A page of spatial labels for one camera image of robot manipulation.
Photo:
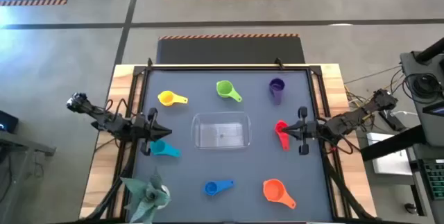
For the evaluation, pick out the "dark keyboard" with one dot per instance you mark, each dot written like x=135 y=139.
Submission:
x=435 y=179

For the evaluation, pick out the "yellow measuring cup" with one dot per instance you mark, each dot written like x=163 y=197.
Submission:
x=166 y=98

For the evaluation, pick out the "white plant pot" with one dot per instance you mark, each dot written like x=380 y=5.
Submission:
x=166 y=191

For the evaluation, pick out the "black round pole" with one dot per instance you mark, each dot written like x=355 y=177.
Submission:
x=431 y=51

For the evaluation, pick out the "white flat box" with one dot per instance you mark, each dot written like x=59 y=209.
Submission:
x=392 y=163

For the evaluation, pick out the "orange measuring cup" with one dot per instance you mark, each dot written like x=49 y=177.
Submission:
x=273 y=191

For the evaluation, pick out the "grey side desk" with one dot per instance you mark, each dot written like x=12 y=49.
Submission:
x=24 y=142

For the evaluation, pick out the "clear plastic basket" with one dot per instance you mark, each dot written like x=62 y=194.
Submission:
x=222 y=134

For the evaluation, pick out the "grey equipment cart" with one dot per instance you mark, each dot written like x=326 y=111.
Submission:
x=430 y=127

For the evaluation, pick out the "green measuring cup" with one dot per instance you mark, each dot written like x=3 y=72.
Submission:
x=224 y=88

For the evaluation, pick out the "black support beam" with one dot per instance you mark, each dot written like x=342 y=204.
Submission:
x=392 y=144

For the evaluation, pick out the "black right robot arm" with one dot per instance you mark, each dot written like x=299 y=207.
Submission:
x=347 y=120

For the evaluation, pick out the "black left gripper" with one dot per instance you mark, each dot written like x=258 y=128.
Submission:
x=142 y=130

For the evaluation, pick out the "black metal table frame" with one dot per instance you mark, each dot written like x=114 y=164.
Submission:
x=225 y=67

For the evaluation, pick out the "purple measuring cup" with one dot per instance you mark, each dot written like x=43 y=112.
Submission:
x=277 y=90

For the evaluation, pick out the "red measuring cup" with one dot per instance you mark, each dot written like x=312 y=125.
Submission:
x=284 y=140

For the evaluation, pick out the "blue measuring cup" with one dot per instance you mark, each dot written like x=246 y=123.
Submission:
x=212 y=188

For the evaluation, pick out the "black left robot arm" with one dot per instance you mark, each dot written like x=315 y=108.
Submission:
x=104 y=120

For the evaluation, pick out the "small black floor object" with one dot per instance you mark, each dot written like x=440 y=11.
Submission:
x=410 y=208

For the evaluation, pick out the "black power strip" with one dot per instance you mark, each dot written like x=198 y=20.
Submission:
x=391 y=120

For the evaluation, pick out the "green artificial succulent plant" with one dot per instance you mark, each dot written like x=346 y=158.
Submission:
x=145 y=196

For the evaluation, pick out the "grey table mat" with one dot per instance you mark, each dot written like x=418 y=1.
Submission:
x=243 y=168

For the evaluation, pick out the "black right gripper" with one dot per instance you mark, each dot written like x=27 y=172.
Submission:
x=310 y=130

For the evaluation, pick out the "black monitor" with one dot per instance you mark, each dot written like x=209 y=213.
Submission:
x=7 y=121

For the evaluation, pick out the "teal measuring cup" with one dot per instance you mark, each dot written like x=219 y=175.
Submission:
x=163 y=148

